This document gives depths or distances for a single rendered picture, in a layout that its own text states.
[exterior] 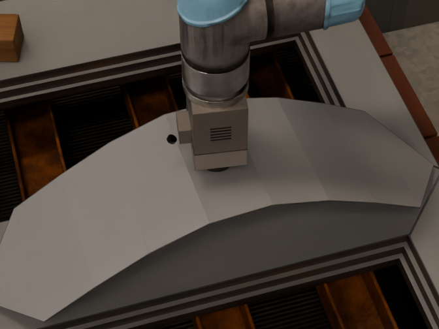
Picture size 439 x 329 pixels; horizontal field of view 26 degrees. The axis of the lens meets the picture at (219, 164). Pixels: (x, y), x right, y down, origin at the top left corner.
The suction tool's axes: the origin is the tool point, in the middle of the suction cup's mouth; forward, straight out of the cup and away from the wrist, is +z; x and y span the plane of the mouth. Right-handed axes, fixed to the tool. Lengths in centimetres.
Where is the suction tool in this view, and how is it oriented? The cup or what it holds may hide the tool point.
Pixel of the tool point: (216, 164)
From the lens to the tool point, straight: 119.3
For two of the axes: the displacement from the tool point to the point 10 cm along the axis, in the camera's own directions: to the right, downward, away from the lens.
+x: 9.9, -1.1, 0.8
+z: 0.1, 6.0, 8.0
